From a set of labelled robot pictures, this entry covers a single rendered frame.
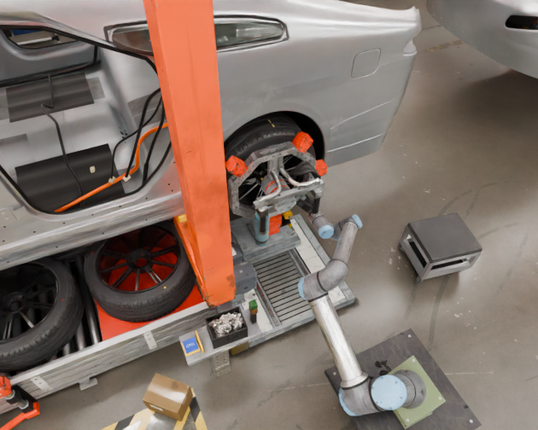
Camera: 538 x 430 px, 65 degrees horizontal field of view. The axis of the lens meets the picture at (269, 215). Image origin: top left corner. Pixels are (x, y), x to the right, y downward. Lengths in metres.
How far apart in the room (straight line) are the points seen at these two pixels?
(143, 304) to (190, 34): 1.66
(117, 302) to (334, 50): 1.79
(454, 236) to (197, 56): 2.36
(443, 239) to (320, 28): 1.70
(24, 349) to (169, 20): 1.93
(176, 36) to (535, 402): 2.86
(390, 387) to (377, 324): 0.92
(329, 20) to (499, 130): 3.01
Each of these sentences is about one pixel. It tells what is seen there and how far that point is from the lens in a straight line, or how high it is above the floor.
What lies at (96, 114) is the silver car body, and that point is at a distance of 3.06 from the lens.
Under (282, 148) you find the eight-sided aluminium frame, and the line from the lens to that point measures 2.36.
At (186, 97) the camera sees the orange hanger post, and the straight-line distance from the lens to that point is 1.40.
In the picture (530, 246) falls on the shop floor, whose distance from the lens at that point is 3.93.
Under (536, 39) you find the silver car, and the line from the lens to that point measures 4.09.
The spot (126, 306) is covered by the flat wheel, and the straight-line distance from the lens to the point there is 2.58.
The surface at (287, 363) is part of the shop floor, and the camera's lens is 2.86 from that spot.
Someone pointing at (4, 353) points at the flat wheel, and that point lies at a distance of 2.68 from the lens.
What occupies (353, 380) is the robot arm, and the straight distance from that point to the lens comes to 2.29.
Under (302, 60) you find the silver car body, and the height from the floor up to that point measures 1.57.
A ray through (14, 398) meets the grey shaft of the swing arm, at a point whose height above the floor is 0.35.
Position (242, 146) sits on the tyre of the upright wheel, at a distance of 2.35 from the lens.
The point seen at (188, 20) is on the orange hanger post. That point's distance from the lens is 1.29.
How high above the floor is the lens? 2.68
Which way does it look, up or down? 50 degrees down
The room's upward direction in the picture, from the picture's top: 2 degrees clockwise
